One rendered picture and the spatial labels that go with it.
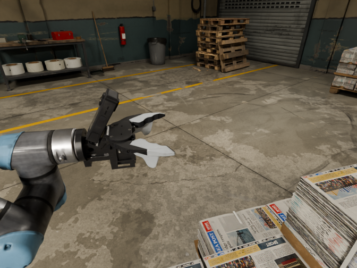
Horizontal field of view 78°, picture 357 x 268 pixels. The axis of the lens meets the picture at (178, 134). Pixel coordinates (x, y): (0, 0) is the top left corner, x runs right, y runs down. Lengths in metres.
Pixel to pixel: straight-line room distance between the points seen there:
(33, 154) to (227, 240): 0.84
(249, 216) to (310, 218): 0.50
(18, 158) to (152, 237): 1.42
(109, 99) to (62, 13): 6.34
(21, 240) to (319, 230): 0.67
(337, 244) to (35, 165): 0.71
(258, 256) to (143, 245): 1.14
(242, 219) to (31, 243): 0.91
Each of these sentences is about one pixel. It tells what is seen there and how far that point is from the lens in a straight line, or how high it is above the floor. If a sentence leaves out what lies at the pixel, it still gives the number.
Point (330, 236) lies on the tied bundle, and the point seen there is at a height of 0.98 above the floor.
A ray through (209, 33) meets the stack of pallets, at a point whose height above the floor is 0.95.
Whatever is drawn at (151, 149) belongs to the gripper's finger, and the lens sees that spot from 0.44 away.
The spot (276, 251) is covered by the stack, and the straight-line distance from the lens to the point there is 0.82.
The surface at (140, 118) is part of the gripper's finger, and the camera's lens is 0.54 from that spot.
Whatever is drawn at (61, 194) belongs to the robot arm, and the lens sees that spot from 0.60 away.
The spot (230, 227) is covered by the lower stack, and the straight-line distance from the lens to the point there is 1.13.
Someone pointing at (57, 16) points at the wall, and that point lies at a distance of 6.73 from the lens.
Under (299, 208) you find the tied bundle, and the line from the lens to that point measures 0.76.
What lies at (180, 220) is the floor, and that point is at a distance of 1.91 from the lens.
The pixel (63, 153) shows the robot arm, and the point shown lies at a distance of 0.51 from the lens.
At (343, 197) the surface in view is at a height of 1.07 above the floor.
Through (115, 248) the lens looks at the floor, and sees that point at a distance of 1.83.
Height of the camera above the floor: 1.47
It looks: 29 degrees down
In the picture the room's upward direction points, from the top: straight up
